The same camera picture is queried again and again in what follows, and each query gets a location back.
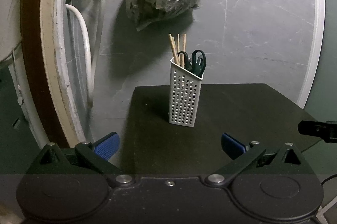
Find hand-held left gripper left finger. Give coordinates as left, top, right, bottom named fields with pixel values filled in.
left=26, top=132, right=135, bottom=186

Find green-handled scissors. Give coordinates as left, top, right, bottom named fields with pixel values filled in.
left=178, top=49, right=206, bottom=77

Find wooden door frame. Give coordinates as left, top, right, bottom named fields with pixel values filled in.
left=20, top=0, right=91, bottom=148

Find white perforated utensil holder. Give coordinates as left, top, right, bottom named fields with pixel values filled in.
left=168, top=56, right=204, bottom=127

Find white wall trim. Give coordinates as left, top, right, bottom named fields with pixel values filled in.
left=297, top=0, right=325, bottom=109

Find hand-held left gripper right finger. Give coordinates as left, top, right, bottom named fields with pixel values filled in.
left=204, top=132, right=316, bottom=186

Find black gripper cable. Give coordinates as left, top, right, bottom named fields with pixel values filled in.
left=320, top=175, right=337, bottom=186

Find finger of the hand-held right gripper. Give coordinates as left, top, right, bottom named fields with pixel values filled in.
left=298, top=120, right=328, bottom=136

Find white hose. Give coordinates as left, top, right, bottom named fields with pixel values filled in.
left=65, top=0, right=109, bottom=109

